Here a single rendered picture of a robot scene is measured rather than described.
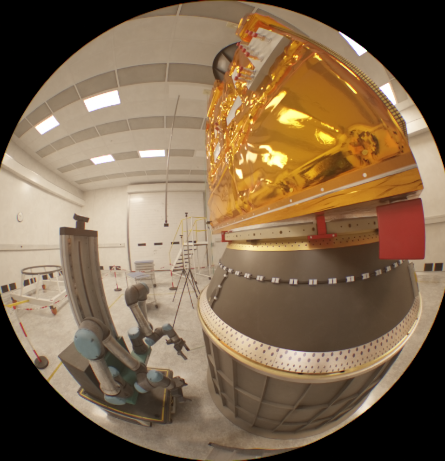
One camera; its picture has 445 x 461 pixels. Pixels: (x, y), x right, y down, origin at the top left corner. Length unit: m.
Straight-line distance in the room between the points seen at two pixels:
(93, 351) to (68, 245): 0.55
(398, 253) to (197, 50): 3.78
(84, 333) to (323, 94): 1.11
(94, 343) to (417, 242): 0.99
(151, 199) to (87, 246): 7.79
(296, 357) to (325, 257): 0.41
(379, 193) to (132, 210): 8.95
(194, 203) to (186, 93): 6.34
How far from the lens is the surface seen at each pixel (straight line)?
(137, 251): 8.60
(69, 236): 0.95
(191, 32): 3.61
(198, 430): 1.74
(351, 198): 0.44
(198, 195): 8.75
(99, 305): 1.19
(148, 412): 1.55
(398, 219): 0.44
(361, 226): 0.68
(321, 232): 0.59
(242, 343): 0.69
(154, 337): 1.20
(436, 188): 6.23
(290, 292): 0.60
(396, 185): 0.41
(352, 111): 0.46
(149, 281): 5.47
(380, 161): 0.43
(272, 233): 0.66
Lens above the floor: 1.68
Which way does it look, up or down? 3 degrees up
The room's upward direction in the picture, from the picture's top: 4 degrees counter-clockwise
